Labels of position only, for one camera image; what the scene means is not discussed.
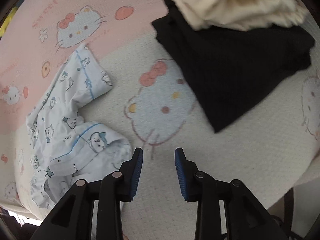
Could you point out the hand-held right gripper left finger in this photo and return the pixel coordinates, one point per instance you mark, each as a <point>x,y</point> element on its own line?
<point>137,172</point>

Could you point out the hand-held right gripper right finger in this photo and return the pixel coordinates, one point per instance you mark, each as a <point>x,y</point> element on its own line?
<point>180,175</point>

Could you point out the light blue cartoon pajama pants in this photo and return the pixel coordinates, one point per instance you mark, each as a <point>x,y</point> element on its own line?
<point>65,135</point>

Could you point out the pink cream cat printed blanket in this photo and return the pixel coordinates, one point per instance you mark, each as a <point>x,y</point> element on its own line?
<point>225,167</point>

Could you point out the folded black garment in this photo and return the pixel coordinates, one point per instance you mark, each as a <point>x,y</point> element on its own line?
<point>232,70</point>

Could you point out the folded cream garment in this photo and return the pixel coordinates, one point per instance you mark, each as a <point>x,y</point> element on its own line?
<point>237,2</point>

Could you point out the yellow plush toy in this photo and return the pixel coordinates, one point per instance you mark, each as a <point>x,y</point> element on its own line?
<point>8,21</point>

